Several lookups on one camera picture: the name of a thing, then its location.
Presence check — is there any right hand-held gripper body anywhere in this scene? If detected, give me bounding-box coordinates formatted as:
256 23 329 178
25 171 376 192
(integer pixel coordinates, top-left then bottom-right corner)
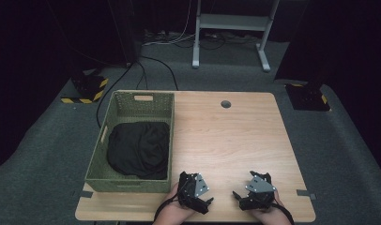
244 170 278 210

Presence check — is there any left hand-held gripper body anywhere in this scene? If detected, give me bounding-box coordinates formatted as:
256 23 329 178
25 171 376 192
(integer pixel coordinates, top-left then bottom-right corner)
177 171 211 210

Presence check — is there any grey metal stand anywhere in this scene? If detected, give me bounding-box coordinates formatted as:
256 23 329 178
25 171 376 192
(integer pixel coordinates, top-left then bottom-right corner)
191 0 281 73

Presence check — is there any black base with yellow stripes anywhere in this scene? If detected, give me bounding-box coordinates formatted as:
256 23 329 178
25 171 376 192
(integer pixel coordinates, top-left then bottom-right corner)
284 82 332 113
60 68 110 105

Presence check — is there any black cloth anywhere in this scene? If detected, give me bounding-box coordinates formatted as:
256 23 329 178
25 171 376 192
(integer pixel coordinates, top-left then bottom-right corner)
106 121 171 181

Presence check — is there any black floor cable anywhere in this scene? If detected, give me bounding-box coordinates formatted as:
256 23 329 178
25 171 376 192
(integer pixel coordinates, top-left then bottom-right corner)
135 55 180 92
95 61 135 128

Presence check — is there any green woven basket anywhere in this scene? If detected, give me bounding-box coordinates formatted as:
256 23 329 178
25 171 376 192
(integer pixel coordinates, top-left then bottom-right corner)
84 89 176 194

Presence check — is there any white floor cable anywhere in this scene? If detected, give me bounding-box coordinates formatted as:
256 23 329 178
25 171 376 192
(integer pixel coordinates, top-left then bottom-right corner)
141 0 196 47

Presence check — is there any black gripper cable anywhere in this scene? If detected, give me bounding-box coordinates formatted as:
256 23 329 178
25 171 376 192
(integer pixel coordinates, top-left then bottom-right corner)
152 187 182 223
271 200 296 225

